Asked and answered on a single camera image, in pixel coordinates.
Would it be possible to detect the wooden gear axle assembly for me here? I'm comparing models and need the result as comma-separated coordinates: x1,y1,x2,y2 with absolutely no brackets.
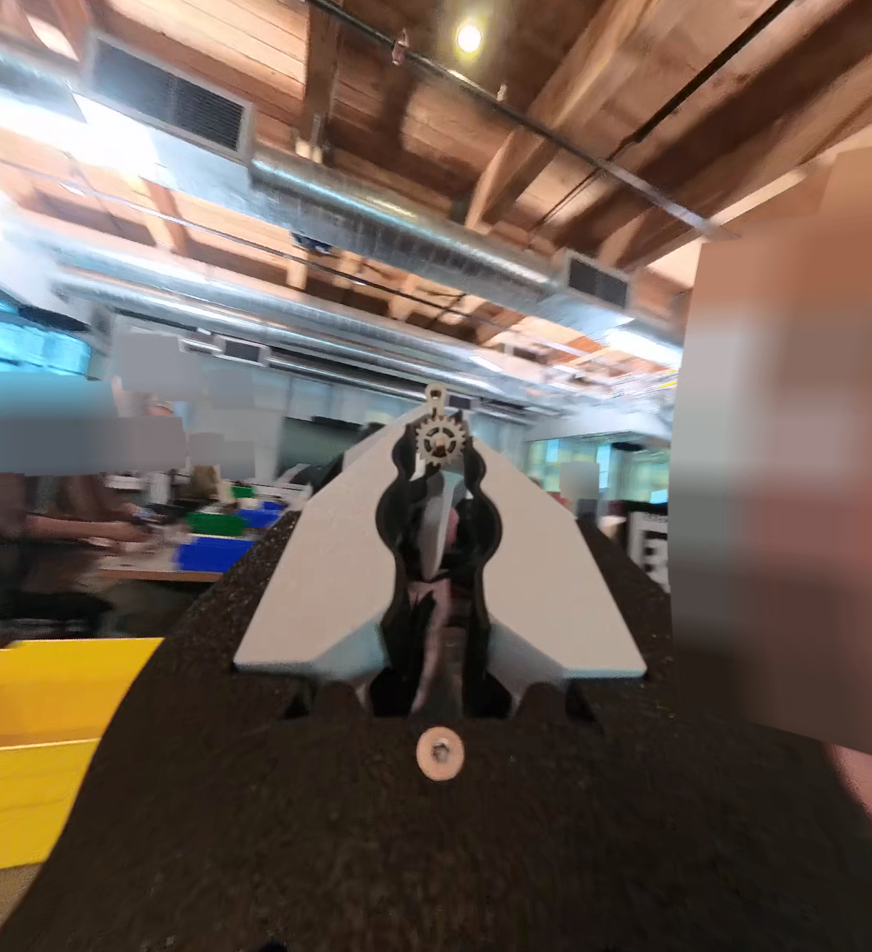
406,413,474,477

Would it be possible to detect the wall display screen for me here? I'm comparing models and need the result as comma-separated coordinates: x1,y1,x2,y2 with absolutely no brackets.
281,416,407,484

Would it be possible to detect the silver air duct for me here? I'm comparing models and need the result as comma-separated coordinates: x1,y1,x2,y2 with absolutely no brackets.
246,145,678,339
49,245,541,395

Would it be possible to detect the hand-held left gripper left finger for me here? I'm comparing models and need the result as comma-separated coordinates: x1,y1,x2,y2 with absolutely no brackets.
232,416,428,681

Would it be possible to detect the yellow plastic bin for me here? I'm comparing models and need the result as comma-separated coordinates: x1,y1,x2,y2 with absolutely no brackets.
0,636,165,879

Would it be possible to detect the air duct vent grille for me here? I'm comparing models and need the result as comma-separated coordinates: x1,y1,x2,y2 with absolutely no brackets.
566,253,634,309

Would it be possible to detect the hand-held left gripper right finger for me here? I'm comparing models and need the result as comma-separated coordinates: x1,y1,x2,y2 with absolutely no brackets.
464,431,650,696

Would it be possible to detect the black and white marker board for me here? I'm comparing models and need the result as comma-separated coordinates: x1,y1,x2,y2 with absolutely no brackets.
625,506,675,589

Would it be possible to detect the large duct vent grille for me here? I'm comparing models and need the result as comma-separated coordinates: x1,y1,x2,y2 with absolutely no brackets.
82,33,254,161

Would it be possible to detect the person's right hand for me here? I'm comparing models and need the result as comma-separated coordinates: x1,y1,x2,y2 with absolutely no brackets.
406,580,455,708

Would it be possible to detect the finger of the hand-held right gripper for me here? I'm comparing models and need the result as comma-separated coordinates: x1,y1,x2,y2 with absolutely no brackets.
408,465,463,583

